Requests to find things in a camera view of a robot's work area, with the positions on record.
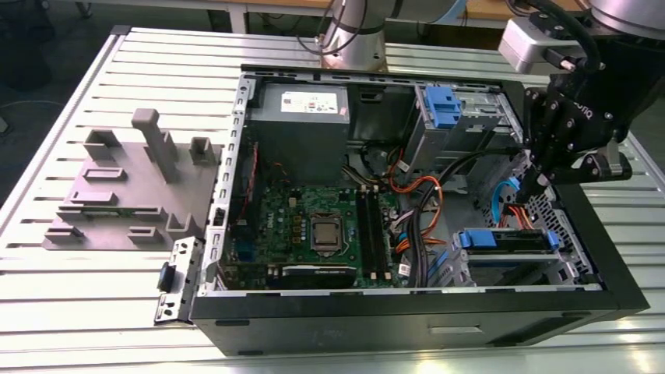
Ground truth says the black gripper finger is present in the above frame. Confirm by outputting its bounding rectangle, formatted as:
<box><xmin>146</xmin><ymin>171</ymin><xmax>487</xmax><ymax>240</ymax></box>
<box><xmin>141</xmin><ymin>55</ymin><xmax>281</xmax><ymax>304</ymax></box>
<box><xmin>522</xmin><ymin>89</ymin><xmax>568</xmax><ymax>203</ymax></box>

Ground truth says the orange power wire black plug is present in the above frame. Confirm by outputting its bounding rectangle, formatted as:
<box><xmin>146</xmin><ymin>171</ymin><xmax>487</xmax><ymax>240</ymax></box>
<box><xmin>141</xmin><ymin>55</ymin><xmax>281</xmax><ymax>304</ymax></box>
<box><xmin>502</xmin><ymin>200</ymin><xmax>540</xmax><ymax>233</ymax></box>

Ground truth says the hard disk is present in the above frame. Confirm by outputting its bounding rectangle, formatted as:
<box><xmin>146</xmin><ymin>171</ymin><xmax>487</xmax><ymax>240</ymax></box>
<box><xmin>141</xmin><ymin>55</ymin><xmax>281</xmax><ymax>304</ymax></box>
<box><xmin>456</xmin><ymin>228</ymin><xmax>564</xmax><ymax>259</ymax></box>

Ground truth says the metal disk bay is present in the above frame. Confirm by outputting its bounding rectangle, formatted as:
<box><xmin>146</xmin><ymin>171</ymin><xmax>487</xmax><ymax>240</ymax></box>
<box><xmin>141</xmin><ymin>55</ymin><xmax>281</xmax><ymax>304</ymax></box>
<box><xmin>451</xmin><ymin>227</ymin><xmax>595</xmax><ymax>288</ymax></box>

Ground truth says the silver drive cage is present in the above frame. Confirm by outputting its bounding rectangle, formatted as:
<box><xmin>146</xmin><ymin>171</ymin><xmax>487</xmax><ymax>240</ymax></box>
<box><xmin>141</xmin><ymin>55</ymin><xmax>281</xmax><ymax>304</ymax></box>
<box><xmin>404</xmin><ymin>82</ymin><xmax>527</xmax><ymax>186</ymax></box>

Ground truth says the blue drive cage latch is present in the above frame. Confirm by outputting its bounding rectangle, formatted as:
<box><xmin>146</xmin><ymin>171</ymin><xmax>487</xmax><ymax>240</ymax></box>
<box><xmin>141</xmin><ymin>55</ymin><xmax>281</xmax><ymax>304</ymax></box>
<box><xmin>423</xmin><ymin>85</ymin><xmax>466</xmax><ymax>130</ymax></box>

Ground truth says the black RAM slot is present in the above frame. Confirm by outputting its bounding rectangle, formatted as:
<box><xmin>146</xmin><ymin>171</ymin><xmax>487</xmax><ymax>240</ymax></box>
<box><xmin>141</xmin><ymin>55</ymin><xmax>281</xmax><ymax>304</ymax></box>
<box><xmin>356</xmin><ymin>185</ymin><xmax>380</xmax><ymax>280</ymax></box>

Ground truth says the CPU socket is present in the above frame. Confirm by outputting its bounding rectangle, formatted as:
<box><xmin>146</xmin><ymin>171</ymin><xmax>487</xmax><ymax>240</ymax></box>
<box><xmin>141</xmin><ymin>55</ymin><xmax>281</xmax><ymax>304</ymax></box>
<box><xmin>308</xmin><ymin>211</ymin><xmax>352</xmax><ymax>257</ymax></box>

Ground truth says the grey power supply unit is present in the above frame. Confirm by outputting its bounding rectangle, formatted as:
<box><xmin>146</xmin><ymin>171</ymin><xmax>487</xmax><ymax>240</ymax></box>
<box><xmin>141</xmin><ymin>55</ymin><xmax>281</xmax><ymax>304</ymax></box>
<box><xmin>243</xmin><ymin>80</ymin><xmax>354</xmax><ymax>189</ymax></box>

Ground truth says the silver CPU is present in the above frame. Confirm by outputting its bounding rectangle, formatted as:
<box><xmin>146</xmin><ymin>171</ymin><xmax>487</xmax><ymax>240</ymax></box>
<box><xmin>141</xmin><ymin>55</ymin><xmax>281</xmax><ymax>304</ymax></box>
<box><xmin>316</xmin><ymin>221</ymin><xmax>343</xmax><ymax>245</ymax></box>

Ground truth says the green motherboard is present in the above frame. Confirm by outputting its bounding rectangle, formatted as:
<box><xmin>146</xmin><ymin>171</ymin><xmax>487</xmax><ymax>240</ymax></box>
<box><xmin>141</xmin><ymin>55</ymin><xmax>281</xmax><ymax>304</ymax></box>
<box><xmin>222</xmin><ymin>183</ymin><xmax>414</xmax><ymax>290</ymax></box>

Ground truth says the black graphics card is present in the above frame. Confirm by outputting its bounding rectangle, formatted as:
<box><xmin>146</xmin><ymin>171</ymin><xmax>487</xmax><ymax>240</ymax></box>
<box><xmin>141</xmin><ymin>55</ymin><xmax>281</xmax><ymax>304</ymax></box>
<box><xmin>267</xmin><ymin>263</ymin><xmax>359</xmax><ymax>290</ymax></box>

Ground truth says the black open PC case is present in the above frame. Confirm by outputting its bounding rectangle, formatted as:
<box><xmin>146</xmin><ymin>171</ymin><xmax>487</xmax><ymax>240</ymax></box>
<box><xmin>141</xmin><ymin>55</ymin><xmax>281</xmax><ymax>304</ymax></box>
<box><xmin>187</xmin><ymin>63</ymin><xmax>652</xmax><ymax>358</ymax></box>

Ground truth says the grey parts rack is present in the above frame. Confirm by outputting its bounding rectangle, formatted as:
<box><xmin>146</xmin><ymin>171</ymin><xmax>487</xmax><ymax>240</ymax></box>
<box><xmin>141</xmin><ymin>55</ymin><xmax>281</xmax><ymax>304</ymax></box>
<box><xmin>41</xmin><ymin>108</ymin><xmax>226</xmax><ymax>253</ymax></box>

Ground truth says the green RAM stick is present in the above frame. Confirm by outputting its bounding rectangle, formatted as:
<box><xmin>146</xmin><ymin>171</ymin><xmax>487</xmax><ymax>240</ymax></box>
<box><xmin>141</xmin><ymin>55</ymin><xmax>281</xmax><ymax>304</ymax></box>
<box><xmin>78</xmin><ymin>209</ymin><xmax>138</xmax><ymax>221</ymax></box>

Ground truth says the thick black camera cable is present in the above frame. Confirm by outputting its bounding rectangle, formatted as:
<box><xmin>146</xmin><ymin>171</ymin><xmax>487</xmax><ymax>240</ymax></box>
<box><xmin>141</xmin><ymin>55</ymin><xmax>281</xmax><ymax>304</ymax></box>
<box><xmin>524</xmin><ymin>0</ymin><xmax>608</xmax><ymax>73</ymax></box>

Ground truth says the blue data wire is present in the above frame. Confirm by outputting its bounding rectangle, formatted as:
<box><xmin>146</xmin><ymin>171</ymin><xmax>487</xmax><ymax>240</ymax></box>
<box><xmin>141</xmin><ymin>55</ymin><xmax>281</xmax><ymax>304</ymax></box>
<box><xmin>490</xmin><ymin>177</ymin><xmax>522</xmax><ymax>230</ymax></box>

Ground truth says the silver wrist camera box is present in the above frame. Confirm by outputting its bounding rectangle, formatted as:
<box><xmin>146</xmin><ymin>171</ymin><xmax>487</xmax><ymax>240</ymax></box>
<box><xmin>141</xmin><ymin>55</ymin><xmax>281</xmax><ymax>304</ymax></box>
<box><xmin>498</xmin><ymin>17</ymin><xmax>579</xmax><ymax>75</ymax></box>

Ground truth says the orange wire bundle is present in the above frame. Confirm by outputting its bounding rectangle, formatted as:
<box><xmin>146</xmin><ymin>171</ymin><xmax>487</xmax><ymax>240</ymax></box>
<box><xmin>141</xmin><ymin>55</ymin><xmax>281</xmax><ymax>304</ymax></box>
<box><xmin>388</xmin><ymin>175</ymin><xmax>450</xmax><ymax>254</ymax></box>

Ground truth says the thick black cable bundle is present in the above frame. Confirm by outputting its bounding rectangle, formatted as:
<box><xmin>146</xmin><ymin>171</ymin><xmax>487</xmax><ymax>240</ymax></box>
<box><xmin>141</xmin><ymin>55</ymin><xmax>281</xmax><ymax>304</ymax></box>
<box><xmin>404</xmin><ymin>146</ymin><xmax>524</xmax><ymax>289</ymax></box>

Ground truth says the metal slot bracket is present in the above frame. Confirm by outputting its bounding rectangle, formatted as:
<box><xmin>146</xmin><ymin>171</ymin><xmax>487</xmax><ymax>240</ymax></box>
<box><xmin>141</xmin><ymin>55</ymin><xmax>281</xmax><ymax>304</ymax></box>
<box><xmin>153</xmin><ymin>235</ymin><xmax>206</xmax><ymax>325</ymax></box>

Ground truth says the black bracket latch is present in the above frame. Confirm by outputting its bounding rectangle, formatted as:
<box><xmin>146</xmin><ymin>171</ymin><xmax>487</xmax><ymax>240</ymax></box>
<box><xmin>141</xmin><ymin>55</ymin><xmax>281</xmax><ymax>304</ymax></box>
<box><xmin>157</xmin><ymin>262</ymin><xmax>179</xmax><ymax>292</ymax></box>

